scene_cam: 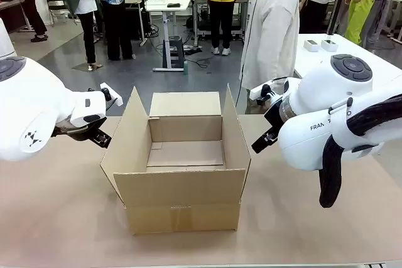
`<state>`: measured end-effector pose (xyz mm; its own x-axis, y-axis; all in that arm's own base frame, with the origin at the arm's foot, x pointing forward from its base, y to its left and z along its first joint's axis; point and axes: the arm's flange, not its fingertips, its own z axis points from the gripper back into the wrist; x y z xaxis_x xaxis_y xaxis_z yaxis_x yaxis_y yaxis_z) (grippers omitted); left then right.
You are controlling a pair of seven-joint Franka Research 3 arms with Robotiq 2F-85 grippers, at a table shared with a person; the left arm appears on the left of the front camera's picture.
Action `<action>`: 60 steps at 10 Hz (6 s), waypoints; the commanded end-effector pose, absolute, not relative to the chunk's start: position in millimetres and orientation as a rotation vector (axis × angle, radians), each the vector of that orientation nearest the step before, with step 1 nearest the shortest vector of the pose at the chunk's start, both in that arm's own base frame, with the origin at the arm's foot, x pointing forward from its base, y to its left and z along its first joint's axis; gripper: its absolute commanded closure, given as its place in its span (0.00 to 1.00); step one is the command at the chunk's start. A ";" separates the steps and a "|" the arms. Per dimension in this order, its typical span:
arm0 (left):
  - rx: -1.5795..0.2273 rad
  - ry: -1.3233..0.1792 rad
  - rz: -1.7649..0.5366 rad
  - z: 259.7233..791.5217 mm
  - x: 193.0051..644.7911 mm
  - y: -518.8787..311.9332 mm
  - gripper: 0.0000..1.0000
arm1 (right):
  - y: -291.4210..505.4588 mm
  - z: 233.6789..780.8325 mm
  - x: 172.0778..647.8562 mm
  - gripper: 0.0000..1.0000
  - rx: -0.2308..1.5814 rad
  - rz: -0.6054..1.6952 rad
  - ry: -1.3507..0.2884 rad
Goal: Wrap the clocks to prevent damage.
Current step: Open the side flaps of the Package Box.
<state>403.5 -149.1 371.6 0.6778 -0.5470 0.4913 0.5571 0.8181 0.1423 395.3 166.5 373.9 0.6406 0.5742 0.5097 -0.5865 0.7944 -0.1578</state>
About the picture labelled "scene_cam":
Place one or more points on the dark brown desk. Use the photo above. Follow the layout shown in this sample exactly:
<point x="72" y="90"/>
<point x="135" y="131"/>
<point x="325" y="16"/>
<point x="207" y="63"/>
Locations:
<point x="9" y="13"/>

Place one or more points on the white side table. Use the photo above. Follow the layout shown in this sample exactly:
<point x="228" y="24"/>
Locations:
<point x="311" y="59"/>

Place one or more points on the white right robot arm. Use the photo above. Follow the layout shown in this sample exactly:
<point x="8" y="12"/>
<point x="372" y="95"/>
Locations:
<point x="301" y="148"/>

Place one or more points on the black slanted pole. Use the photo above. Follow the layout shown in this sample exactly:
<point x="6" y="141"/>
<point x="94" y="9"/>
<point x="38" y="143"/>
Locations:
<point x="338" y="1"/>

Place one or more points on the person in black clothes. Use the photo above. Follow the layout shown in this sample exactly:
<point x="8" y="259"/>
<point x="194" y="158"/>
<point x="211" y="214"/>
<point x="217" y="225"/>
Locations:
<point x="29" y="10"/>

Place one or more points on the person in white sweatshirt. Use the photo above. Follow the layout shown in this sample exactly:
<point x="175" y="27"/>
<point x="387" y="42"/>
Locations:
<point x="270" y="29"/>

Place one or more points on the grey step stool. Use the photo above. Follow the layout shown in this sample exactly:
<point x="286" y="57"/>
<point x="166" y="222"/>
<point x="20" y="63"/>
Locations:
<point x="176" y="45"/>

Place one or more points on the small white box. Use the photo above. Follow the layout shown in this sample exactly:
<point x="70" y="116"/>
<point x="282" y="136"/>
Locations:
<point x="311" y="46"/>
<point x="329" y="46"/>

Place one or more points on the white height adjustable desk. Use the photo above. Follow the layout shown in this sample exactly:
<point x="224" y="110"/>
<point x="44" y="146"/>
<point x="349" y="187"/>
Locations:
<point x="157" y="6"/>

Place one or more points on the brown cardboard box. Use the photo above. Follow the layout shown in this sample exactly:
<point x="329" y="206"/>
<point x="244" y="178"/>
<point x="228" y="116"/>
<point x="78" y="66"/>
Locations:
<point x="179" y="192"/>

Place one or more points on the white cylindrical floor appliance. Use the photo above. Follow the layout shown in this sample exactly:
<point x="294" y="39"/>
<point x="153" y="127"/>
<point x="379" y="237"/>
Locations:
<point x="5" y="40"/>

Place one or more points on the person in grey trousers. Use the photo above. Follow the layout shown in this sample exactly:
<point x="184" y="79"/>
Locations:
<point x="377" y="20"/>

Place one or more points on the person in lime green trousers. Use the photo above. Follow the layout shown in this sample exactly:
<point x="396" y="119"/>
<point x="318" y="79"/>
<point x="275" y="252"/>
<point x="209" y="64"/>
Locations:
<point x="358" y="20"/>

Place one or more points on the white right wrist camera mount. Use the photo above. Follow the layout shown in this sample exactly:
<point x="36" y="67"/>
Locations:
<point x="256" y="93"/>

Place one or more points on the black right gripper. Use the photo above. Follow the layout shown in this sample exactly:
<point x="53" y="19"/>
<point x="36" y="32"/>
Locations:
<point x="273" y="115"/>

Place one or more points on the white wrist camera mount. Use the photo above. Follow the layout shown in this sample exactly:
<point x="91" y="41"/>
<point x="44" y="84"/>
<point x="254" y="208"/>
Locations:
<point x="115" y="100"/>
<point x="256" y="93"/>

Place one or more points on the teal bottle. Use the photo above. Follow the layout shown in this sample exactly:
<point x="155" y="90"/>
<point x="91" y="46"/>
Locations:
<point x="186" y="68"/>

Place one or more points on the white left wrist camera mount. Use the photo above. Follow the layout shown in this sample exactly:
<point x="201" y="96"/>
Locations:
<point x="115" y="100"/>

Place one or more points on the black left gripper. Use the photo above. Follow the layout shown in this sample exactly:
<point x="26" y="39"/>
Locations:
<point x="78" y="131"/>

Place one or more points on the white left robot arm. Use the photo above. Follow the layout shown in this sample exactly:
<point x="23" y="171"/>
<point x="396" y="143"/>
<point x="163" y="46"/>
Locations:
<point x="31" y="108"/>

